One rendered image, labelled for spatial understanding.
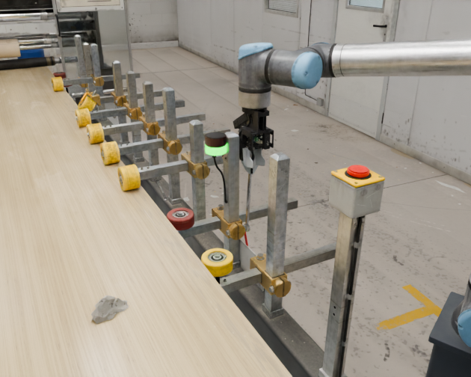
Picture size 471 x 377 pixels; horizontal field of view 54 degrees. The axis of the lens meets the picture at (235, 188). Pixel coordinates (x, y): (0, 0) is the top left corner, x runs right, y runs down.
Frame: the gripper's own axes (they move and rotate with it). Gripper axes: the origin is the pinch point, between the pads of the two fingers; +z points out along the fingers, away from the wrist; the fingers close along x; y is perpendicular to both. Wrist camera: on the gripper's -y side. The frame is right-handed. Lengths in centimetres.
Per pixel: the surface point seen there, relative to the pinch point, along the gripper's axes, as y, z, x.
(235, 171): 4.4, -2.4, -7.4
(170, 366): 51, 11, -45
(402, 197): -103, 101, 191
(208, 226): 0.0, 16.1, -14.2
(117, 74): -121, -7, -8
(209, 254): 21.6, 10.7, -23.8
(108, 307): 30, 10, -52
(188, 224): 2.4, 12.1, -21.6
